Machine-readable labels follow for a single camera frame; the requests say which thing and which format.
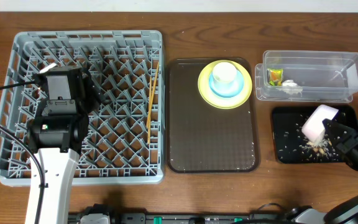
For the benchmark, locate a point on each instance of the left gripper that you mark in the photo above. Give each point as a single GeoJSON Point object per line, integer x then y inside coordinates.
{"type": "Point", "coordinates": [89, 94]}

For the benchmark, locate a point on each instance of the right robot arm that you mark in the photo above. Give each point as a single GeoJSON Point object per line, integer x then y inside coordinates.
{"type": "Point", "coordinates": [346, 212]}

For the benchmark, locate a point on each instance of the white tissue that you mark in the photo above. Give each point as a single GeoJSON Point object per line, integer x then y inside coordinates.
{"type": "Point", "coordinates": [291, 88]}

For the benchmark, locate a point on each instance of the black tray bin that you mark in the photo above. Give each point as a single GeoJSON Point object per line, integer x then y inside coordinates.
{"type": "Point", "coordinates": [288, 113]}

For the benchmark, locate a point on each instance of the white cup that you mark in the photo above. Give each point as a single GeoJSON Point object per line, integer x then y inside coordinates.
{"type": "Point", "coordinates": [224, 75]}

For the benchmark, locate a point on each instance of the light blue bowl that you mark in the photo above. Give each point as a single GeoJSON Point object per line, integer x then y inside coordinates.
{"type": "Point", "coordinates": [236, 88]}

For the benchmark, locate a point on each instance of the yellow plate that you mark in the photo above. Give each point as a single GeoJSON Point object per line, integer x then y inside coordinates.
{"type": "Point", "coordinates": [220, 102]}

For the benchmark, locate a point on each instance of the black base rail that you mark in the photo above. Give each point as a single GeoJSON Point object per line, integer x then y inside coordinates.
{"type": "Point", "coordinates": [100, 213]}

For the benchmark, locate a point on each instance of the yellow green snack wrapper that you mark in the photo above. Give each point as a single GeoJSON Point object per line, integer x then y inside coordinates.
{"type": "Point", "coordinates": [275, 76]}

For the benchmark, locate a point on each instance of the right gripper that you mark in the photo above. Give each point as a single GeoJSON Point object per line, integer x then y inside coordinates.
{"type": "Point", "coordinates": [350, 145]}

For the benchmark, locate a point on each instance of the white bowl with food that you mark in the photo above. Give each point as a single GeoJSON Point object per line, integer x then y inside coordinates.
{"type": "Point", "coordinates": [314, 129]}

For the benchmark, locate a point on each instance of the dark brown serving tray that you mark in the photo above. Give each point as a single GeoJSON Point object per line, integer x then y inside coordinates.
{"type": "Point", "coordinates": [201, 138]}

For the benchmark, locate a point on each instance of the spilled rice and shells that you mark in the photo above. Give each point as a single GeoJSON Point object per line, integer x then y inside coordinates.
{"type": "Point", "coordinates": [293, 147]}

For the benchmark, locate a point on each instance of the clear plastic container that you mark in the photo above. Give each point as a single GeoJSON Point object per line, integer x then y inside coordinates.
{"type": "Point", "coordinates": [326, 77]}

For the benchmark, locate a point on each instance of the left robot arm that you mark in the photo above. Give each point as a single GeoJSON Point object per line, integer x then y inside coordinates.
{"type": "Point", "coordinates": [55, 138]}

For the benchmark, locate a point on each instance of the grey dishwasher rack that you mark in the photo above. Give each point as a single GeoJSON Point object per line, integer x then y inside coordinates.
{"type": "Point", "coordinates": [121, 62]}

